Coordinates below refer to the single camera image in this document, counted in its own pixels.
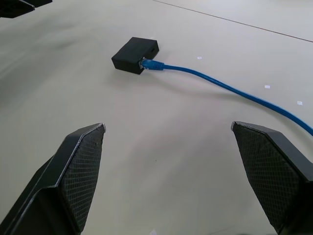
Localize small black box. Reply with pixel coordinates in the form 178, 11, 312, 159
111, 37, 160, 75

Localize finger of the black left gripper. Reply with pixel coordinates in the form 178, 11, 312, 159
0, 0, 36, 19
19, 0, 53, 8

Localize blue Ethernet cable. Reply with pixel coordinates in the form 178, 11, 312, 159
139, 58, 313, 137

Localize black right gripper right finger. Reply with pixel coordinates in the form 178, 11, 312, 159
230, 120, 313, 235

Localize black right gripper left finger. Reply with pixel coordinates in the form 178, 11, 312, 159
0, 123, 107, 235

